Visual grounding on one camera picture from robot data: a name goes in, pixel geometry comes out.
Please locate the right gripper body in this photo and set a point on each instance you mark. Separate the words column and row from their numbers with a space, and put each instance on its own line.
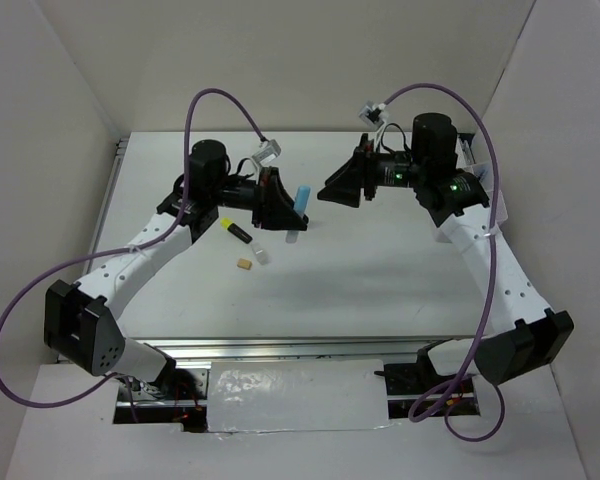
column 370, row 166

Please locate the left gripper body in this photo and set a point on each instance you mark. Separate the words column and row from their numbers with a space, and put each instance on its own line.
column 261, row 197

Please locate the light blue highlighter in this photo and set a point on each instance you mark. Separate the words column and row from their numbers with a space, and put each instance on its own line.
column 300, row 204

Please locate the yellow highlighter marker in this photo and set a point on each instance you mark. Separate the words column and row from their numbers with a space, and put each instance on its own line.
column 239, row 233

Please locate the clear tape roll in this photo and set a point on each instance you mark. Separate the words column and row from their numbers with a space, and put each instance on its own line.
column 260, row 253

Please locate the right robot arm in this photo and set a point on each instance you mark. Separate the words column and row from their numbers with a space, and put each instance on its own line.
column 524, row 332

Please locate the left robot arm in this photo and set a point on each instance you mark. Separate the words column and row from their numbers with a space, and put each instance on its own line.
column 81, row 319

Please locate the tan eraser block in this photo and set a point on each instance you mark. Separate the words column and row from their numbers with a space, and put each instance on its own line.
column 244, row 264

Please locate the white compartment organizer box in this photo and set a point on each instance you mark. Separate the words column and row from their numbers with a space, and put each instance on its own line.
column 466, row 162

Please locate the white cover plate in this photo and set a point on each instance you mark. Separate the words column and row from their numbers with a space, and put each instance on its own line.
column 296, row 396

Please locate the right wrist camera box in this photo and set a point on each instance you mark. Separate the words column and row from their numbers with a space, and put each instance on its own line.
column 373, row 114

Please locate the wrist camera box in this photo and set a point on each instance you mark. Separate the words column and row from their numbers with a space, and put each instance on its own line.
column 373, row 114
column 268, row 151

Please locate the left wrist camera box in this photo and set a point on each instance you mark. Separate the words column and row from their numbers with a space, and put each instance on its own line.
column 268, row 151

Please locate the aluminium rail frame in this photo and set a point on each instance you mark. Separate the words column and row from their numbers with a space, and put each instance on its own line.
column 357, row 276

